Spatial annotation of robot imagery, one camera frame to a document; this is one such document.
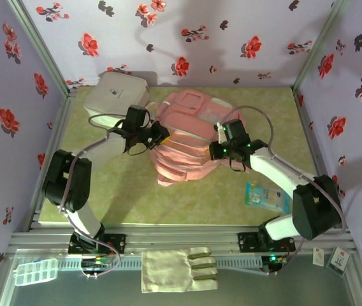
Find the pink school backpack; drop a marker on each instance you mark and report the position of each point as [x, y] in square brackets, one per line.
[184, 153]

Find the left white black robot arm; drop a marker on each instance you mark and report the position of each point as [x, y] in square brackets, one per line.
[104, 150]

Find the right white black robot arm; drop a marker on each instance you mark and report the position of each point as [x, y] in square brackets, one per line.
[276, 172]

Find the light blue tissue pack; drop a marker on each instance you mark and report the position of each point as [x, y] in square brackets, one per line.
[264, 197]

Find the white plastic box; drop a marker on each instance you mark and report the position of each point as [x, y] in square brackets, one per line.
[111, 95]

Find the beige fabric glove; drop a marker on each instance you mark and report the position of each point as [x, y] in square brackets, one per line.
[168, 271]

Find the small white tag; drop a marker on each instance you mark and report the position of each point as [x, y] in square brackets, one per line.
[318, 256]

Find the white card in stand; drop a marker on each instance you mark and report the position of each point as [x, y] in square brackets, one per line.
[338, 258]

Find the clear plastic organizer box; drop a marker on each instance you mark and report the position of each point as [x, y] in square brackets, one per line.
[36, 272]

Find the aluminium side frame rail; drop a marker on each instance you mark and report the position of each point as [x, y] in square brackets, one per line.
[302, 108]
[64, 105]

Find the aluminium front frame rail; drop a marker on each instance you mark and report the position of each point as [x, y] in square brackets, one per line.
[184, 237]

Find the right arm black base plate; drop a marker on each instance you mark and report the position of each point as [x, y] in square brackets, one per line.
[248, 242]

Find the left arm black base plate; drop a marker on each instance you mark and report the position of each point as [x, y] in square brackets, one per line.
[117, 243]

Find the aluminium corner post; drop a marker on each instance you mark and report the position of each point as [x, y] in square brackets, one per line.
[318, 41]
[37, 41]

